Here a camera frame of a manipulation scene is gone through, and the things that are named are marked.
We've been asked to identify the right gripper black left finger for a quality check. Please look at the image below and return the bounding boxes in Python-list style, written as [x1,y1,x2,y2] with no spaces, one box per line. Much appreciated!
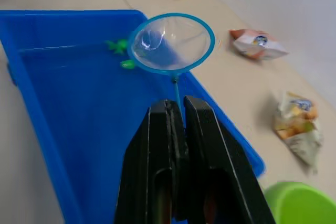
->
[114,99,190,224]

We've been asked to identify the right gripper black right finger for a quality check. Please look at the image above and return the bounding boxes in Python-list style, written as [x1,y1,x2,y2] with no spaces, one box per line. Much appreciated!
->
[183,95,277,224]

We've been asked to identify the blue ring fishing net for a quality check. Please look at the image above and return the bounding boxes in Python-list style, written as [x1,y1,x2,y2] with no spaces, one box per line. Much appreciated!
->
[127,12,216,116]

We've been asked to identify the green plastic bucket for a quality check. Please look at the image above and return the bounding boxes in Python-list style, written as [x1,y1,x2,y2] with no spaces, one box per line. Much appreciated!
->
[263,181,336,224]

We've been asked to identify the blue plastic tub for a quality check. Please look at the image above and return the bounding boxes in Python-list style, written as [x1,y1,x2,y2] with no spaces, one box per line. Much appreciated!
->
[0,9,266,224]

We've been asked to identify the beige snack bag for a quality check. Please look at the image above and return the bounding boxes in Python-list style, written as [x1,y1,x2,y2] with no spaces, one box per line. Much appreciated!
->
[272,91,324,175]

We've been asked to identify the red and white snack bag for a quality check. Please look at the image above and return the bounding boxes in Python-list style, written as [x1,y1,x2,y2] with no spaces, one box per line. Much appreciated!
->
[228,28,289,61]

